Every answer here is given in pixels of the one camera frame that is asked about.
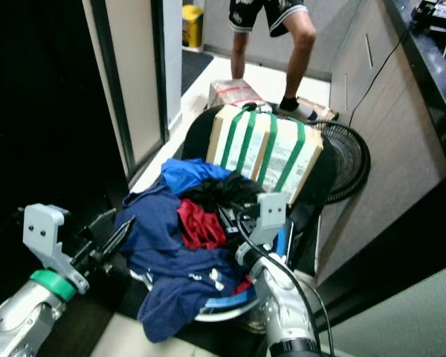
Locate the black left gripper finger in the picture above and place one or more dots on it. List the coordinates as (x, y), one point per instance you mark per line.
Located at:
(98, 219)
(119, 236)

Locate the black garment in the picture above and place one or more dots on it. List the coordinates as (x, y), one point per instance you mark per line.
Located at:
(223, 190)

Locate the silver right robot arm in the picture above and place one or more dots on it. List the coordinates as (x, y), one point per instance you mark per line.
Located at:
(282, 309)

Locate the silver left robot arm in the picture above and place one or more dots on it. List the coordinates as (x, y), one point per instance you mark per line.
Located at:
(18, 320)

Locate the red garment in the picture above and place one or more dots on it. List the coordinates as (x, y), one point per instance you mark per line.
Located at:
(199, 227)

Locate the bright blue garment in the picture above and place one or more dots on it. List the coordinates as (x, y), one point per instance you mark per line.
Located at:
(189, 175)

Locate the navy blue garment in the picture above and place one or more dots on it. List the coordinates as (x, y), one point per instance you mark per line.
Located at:
(167, 268)

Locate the black round chair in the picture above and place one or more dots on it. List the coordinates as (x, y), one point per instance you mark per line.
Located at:
(197, 130)

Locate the black fan grille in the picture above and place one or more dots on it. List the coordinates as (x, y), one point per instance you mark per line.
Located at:
(353, 160)

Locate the small cardboard box red tape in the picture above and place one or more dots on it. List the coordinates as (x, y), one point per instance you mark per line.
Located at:
(234, 91)

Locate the beige slipper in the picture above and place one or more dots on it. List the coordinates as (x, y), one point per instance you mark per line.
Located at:
(323, 111)

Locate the dark floor mat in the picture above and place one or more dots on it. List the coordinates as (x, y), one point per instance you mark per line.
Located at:
(193, 71)

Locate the beige door panel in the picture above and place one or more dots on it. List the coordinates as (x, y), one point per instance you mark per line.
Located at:
(137, 74)

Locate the grey cabinet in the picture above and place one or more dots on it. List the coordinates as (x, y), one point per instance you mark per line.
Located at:
(390, 156)

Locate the person in black shorts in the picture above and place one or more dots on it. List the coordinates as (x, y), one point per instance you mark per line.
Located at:
(301, 44)

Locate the yellow container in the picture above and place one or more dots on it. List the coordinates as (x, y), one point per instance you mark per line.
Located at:
(192, 28)

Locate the black countertop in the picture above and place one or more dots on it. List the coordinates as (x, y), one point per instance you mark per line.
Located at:
(431, 89)

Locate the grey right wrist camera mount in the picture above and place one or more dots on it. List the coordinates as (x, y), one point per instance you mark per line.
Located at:
(273, 212)

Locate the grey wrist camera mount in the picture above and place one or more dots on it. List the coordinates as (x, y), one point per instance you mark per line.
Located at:
(273, 212)
(43, 227)

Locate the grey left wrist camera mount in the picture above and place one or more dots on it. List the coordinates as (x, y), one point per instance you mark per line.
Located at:
(43, 227)

